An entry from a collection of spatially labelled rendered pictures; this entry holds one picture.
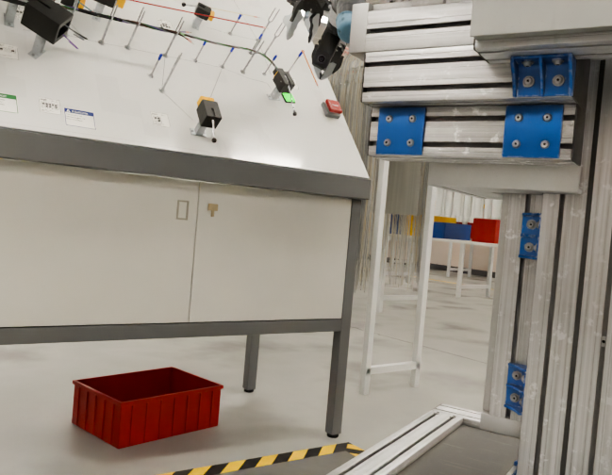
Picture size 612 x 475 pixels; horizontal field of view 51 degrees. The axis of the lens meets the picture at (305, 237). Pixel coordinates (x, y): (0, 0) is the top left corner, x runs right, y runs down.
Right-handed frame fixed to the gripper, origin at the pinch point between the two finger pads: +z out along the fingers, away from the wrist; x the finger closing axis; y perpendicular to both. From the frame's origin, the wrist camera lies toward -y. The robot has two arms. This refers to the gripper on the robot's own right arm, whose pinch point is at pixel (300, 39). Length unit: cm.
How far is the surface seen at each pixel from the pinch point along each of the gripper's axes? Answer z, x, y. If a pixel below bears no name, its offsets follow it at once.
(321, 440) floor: 113, -4, -61
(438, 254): 445, -820, 418
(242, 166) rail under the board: 32.8, 24.5, -20.1
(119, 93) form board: 22, 54, 2
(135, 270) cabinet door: 60, 55, -26
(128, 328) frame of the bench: 73, 58, -33
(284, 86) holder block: 14.9, 1.9, -1.0
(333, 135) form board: 27.3, -17.7, -8.9
